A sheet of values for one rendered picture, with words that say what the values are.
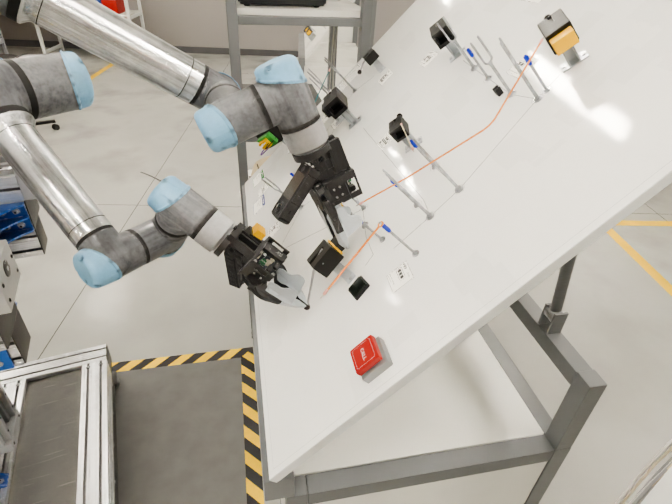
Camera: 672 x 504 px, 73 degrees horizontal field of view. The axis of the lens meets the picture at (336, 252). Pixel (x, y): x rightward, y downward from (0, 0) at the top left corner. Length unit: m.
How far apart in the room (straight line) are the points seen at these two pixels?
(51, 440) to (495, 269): 1.60
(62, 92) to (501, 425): 1.15
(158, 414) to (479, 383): 1.39
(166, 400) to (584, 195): 1.83
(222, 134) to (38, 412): 1.48
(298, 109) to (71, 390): 1.55
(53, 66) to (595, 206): 1.00
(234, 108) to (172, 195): 0.21
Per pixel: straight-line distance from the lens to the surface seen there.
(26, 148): 1.01
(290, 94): 0.77
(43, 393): 2.09
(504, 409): 1.15
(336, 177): 0.83
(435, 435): 1.06
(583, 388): 1.00
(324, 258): 0.89
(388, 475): 0.99
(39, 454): 1.91
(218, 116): 0.77
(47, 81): 1.10
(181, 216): 0.88
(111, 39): 0.86
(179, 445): 2.02
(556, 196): 0.76
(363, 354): 0.76
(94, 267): 0.89
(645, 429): 2.46
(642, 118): 0.81
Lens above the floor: 1.65
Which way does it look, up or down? 34 degrees down
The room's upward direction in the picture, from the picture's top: 3 degrees clockwise
